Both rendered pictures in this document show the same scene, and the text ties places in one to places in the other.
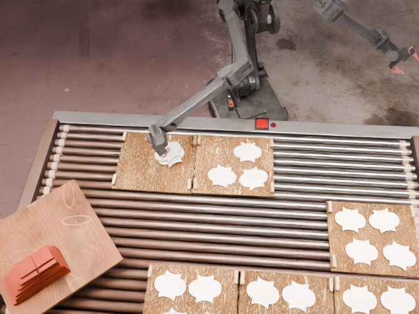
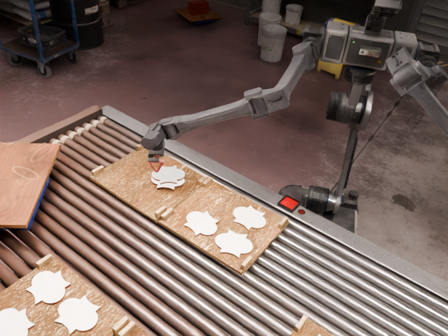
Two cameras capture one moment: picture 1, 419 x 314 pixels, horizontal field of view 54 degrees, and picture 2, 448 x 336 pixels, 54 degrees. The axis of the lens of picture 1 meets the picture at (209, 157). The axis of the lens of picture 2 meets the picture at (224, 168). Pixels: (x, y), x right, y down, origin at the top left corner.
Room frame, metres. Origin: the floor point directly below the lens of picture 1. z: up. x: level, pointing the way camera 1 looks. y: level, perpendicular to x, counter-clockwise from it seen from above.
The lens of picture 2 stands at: (-0.07, -0.68, 2.20)
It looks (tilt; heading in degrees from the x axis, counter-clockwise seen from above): 38 degrees down; 27
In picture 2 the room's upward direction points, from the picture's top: 5 degrees clockwise
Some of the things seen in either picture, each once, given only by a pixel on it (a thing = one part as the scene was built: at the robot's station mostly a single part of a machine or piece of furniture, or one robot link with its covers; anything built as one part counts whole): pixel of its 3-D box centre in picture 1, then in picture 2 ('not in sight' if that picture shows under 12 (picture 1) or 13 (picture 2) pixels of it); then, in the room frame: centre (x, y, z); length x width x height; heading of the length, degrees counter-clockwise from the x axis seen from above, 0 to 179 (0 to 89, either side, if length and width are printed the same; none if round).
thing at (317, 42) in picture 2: not in sight; (311, 47); (1.76, -0.14, 1.45); 0.09 x 0.08 x 0.12; 106
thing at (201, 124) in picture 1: (230, 127); (254, 193); (1.35, -0.13, 0.89); 2.08 x 0.09 x 0.06; 83
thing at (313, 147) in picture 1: (229, 143); (239, 205); (1.23, -0.11, 0.90); 1.95 x 0.05 x 0.05; 83
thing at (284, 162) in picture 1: (228, 159); (225, 217); (1.13, -0.10, 0.90); 1.95 x 0.05 x 0.05; 83
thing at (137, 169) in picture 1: (156, 162); (151, 179); (1.12, 0.28, 0.93); 0.41 x 0.35 x 0.02; 82
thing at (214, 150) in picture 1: (234, 165); (225, 222); (1.08, -0.13, 0.93); 0.41 x 0.35 x 0.02; 83
